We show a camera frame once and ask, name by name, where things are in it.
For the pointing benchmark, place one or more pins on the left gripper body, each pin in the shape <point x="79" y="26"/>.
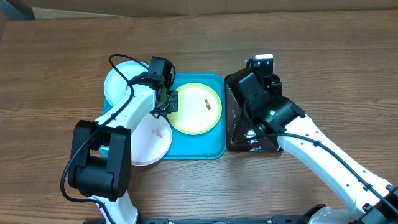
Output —
<point x="171" y="104"/>

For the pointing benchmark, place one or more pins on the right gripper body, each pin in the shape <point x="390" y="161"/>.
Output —
<point x="278" y="90"/>

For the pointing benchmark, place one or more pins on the yellow green plate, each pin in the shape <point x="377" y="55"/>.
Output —
<point x="199" y="109"/>

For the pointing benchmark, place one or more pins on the pink white plate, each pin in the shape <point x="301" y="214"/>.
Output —
<point x="151" y="141"/>

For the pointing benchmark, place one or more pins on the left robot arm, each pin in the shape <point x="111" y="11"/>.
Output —
<point x="100" y="161"/>

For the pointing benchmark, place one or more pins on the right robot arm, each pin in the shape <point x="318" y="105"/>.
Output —
<point x="367" y="197"/>

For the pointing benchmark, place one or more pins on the black water tray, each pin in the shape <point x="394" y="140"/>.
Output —
<point x="239" y="130"/>

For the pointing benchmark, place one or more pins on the teal plastic tray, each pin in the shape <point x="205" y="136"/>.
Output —
<point x="210" y="145"/>

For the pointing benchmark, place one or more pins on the light blue plate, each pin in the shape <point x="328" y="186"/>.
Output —
<point x="115" y="85"/>

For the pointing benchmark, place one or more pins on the cardboard backdrop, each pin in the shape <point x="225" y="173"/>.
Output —
<point x="202" y="7"/>

